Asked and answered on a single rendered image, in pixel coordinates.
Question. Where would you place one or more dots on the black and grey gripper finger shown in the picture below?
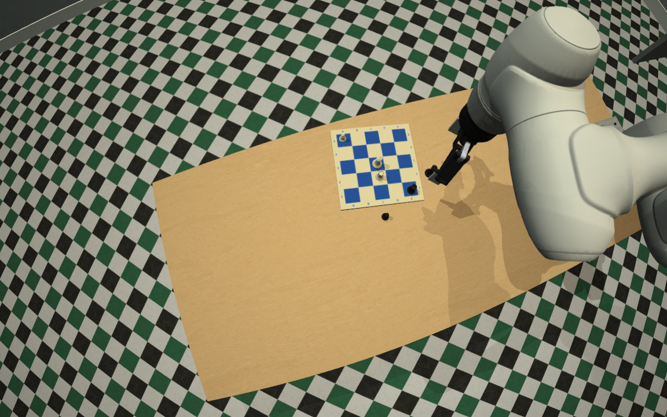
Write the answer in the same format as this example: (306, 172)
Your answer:
(455, 127)
(453, 163)

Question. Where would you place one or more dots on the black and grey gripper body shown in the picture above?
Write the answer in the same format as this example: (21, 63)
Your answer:
(471, 132)

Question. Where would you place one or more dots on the blue and cream chessboard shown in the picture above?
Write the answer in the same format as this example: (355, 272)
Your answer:
(355, 174)

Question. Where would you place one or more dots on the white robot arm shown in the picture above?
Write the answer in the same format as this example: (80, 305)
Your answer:
(571, 178)

